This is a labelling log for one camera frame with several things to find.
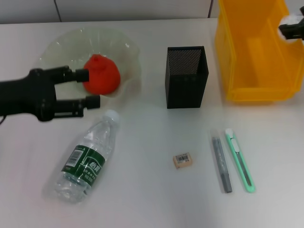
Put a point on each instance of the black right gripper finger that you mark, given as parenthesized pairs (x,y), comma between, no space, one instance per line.
(292,29)
(302,10)

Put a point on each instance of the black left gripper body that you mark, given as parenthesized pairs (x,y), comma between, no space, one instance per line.
(31,95)

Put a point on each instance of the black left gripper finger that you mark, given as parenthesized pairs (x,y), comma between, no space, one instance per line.
(80,74)
(92,102)

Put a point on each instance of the red-orange fruit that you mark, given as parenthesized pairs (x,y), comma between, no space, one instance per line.
(104,76)

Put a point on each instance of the clear plastic water bottle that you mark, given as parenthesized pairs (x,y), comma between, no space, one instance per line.
(95,142)

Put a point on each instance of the small beige eraser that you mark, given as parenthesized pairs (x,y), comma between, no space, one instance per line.
(182,161)

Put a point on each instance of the green utility knife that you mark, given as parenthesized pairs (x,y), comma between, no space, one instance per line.
(240,156)

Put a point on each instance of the grey pen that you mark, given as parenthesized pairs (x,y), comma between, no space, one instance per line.
(222,166)

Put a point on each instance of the green glass fruit plate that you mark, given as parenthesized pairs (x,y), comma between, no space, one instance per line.
(71,47)

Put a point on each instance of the black mesh pen holder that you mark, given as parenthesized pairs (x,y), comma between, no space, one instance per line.
(185,90)

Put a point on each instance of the yellow plastic bin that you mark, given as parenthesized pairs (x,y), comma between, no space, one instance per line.
(249,59)

